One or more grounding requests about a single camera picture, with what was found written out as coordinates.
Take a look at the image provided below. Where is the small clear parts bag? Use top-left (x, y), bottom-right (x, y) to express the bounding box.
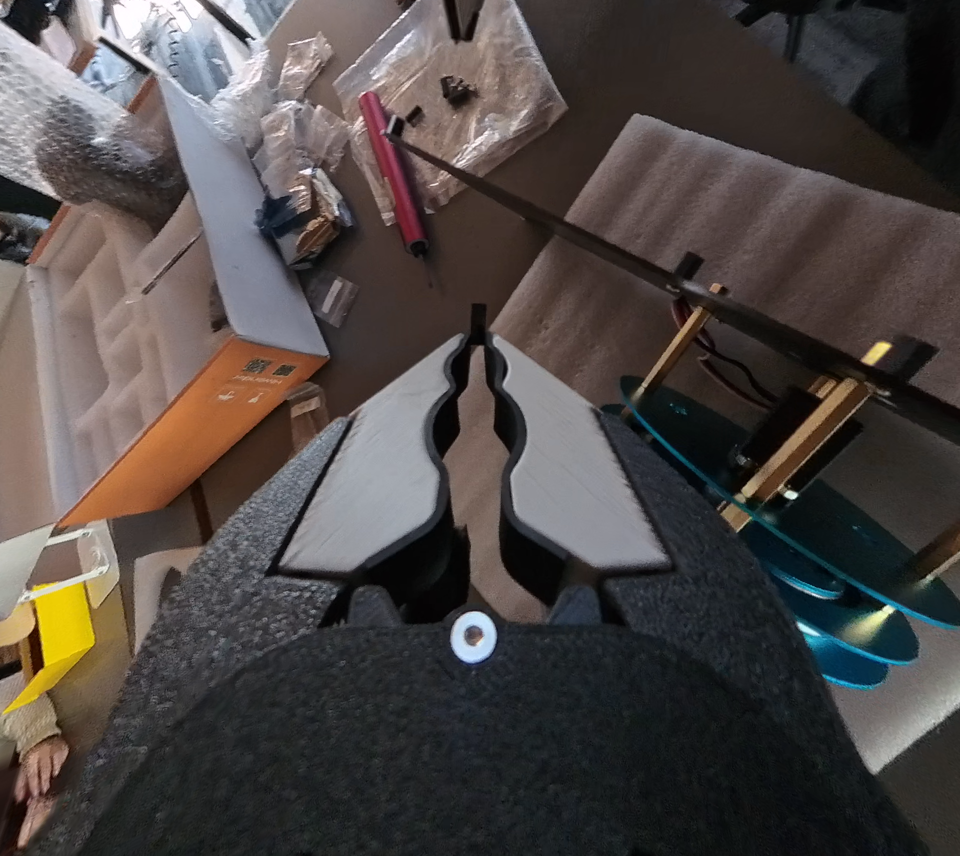
top-left (307, 271), bottom-right (361, 328)
top-left (288, 383), bottom-right (331, 456)

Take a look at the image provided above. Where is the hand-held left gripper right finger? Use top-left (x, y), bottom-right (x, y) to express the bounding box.
top-left (483, 333), bottom-right (672, 576)

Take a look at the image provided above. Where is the bubble wrap bundle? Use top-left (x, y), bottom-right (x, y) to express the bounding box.
top-left (0, 19), bottom-right (189, 231)

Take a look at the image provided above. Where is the blue hobby robot arm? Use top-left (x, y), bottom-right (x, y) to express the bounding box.
top-left (382, 121), bottom-right (960, 692)

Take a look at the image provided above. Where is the silver foil bag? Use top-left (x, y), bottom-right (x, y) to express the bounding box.
top-left (258, 167), bottom-right (354, 268)

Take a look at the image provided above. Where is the red screwdriver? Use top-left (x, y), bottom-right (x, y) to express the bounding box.
top-left (358, 91), bottom-right (444, 291)

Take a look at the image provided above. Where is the pile of clear parts bags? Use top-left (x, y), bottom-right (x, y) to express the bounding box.
top-left (213, 31), bottom-right (354, 178)

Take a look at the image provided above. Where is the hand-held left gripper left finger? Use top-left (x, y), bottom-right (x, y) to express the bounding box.
top-left (268, 333), bottom-right (470, 578)

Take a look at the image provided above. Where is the white foam sheet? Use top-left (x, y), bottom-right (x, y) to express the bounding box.
top-left (495, 113), bottom-right (960, 775)

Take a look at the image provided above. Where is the clear acrylic stand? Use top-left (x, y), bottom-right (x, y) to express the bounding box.
top-left (18, 526), bottom-right (121, 610)

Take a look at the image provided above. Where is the yellow plastic bin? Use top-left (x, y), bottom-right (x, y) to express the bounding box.
top-left (3, 582), bottom-right (97, 715)

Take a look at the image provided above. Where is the orange cardboard box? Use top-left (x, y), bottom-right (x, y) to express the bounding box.
top-left (26, 76), bottom-right (331, 531)

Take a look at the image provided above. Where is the large clear zip bag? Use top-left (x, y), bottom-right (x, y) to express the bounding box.
top-left (332, 0), bottom-right (569, 227)

